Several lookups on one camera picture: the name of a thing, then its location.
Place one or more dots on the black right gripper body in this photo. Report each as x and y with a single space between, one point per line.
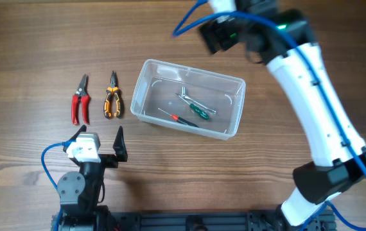
230 33

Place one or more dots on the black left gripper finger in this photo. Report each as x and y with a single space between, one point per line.
67 143
119 146

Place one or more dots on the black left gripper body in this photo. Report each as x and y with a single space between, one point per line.
95 172

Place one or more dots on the black red precision screwdriver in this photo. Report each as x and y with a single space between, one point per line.
179 119

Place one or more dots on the silver socket wrench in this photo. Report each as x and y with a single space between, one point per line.
185 96

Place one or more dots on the clear plastic container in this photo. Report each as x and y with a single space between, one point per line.
159 83

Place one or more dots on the green handled screwdriver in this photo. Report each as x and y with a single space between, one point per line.
196 109

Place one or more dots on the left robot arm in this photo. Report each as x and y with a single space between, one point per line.
82 192

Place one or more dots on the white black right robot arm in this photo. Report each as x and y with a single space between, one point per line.
287 46

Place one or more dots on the orange black pliers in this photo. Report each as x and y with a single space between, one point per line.
113 104

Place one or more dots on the red handled snips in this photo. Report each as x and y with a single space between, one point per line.
81 98

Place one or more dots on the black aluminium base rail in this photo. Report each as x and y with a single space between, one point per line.
252 220

